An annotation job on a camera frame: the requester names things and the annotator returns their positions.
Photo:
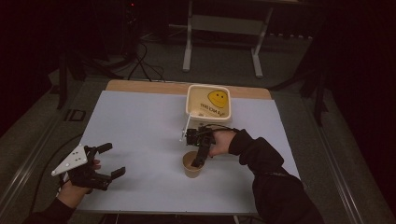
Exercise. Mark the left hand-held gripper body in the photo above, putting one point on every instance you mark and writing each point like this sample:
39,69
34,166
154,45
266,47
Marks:
74,158

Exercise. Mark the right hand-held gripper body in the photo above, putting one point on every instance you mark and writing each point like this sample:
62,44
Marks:
199,137

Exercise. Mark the brown paper cup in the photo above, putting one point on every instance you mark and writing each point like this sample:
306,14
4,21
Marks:
190,170

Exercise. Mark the person's right hand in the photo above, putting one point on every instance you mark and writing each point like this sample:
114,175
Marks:
222,143

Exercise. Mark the person's left hand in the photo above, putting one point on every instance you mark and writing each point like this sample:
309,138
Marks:
71,193

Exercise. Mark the cream smiley face container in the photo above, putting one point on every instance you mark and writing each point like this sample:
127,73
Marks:
208,102

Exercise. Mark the white table mat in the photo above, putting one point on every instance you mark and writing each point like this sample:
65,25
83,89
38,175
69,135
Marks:
140,140

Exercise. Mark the floor socket plate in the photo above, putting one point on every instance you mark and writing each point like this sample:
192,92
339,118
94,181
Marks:
75,115

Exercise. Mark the wooden table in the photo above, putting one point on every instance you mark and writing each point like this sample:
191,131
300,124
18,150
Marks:
149,86

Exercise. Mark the black stand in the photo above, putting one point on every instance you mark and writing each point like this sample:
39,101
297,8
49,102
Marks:
63,81
317,93

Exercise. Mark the grey metal stand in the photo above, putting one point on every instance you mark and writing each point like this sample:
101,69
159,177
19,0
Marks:
224,25

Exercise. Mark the dark equipment with red light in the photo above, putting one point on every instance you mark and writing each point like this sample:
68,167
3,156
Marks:
130,28

